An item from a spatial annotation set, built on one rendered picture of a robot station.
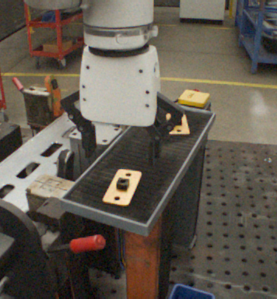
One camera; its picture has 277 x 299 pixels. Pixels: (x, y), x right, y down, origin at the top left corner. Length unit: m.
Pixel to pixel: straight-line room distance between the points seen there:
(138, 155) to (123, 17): 0.29
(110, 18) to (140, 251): 0.48
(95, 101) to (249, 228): 0.83
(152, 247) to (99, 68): 0.39
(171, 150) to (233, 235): 0.57
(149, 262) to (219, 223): 0.49
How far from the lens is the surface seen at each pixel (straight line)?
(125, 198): 0.55
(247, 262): 1.11
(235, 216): 1.25
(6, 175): 0.92
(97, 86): 0.47
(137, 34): 0.43
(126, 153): 0.65
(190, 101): 0.85
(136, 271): 0.81
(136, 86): 0.46
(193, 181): 0.95
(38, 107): 1.21
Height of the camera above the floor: 1.51
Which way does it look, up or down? 32 degrees down
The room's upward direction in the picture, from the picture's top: straight up
